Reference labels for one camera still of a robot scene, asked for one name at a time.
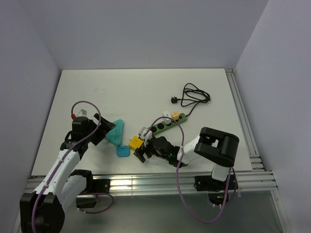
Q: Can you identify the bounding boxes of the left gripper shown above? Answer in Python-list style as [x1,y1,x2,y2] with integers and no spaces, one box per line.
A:
[84,114,115,146]

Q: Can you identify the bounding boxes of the yellow cube socket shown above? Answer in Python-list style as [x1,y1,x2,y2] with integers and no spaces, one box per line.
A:
[128,136,144,151]

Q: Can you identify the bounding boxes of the teal triangular power strip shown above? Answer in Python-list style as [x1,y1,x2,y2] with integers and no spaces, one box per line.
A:
[105,119,123,147]

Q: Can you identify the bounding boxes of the blue plug adapter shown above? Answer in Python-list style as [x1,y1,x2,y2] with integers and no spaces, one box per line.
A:
[116,145,130,158]

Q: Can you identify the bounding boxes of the green power strip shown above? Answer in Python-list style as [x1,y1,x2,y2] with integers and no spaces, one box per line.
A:
[151,113,187,136]

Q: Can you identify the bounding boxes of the white charger plug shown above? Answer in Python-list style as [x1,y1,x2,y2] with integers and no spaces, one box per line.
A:
[162,111,172,125]

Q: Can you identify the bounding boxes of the small orange plug adapter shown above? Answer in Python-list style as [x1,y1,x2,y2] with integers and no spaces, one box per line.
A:
[171,111,180,121]

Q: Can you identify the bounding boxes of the black power cord with plug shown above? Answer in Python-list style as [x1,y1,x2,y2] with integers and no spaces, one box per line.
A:
[169,83,211,117]

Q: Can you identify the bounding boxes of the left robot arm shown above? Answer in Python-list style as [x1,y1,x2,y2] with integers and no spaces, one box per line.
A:
[19,114,116,233]

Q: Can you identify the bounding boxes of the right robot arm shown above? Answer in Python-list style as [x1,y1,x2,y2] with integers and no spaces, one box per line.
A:
[130,127,240,189]

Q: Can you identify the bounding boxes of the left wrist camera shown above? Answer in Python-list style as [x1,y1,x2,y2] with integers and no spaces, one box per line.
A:
[71,109,87,120]

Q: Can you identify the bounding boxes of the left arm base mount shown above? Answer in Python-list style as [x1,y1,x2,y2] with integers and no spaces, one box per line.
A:
[76,179,110,209]

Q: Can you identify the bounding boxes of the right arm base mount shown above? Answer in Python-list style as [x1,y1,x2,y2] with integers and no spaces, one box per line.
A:
[194,175,238,207]

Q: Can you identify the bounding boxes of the aluminium rail frame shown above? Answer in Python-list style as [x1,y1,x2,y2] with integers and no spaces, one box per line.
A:
[25,68,292,233]

